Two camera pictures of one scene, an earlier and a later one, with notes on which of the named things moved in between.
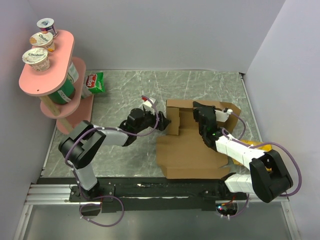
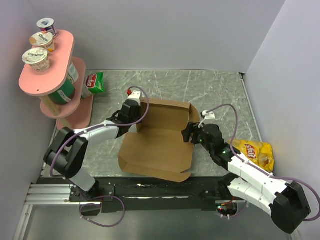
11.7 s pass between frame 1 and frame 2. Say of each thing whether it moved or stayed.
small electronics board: stayed
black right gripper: moved
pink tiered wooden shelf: stayed
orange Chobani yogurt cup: stayed
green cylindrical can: stayed
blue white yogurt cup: stayed
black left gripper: moved
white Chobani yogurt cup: stayed
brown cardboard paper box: moved
